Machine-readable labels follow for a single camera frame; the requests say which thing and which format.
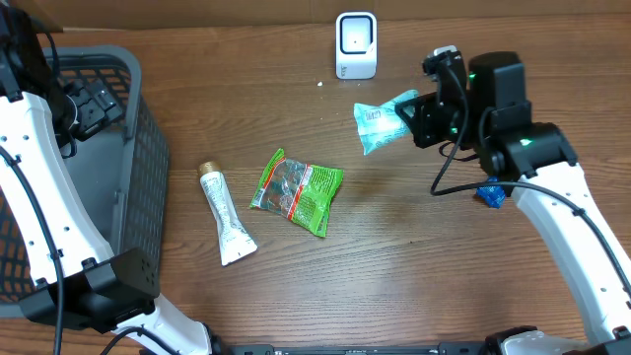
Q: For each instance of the green snack bag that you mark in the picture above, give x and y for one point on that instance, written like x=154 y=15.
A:
x=301 y=193

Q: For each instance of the blue snack packet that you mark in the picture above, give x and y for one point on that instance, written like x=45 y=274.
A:
x=493 y=195

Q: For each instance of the grey plastic basket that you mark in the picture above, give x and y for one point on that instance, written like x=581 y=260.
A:
x=138 y=172

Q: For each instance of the teal tissue packet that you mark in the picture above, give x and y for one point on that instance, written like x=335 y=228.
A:
x=378 y=126

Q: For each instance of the white barcode scanner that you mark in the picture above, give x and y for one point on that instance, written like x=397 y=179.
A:
x=356 y=46

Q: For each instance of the white tube gold cap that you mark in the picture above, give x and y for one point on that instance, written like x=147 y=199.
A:
x=235 y=242

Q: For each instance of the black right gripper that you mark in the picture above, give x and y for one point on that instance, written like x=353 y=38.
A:
x=423 y=132

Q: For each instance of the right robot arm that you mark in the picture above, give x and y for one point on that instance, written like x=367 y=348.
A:
x=482 y=105

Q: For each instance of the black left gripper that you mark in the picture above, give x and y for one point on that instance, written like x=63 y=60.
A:
x=100 y=106

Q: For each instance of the black table edge rail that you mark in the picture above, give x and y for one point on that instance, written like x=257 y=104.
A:
x=355 y=349

